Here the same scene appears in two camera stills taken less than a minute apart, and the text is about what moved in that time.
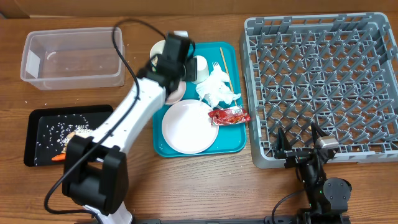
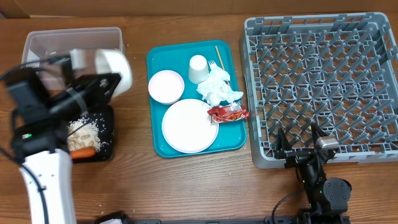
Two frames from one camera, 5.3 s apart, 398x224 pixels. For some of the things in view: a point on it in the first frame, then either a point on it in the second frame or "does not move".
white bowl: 157,48 → 114,61
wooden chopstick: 227,73 → 221,61
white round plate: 186,127 does not move
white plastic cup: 203,73 does not move
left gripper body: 187,72 → 68,104
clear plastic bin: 73,58 does not move
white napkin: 215,89 does not move
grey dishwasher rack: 338,70 does not move
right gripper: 295,155 does not move
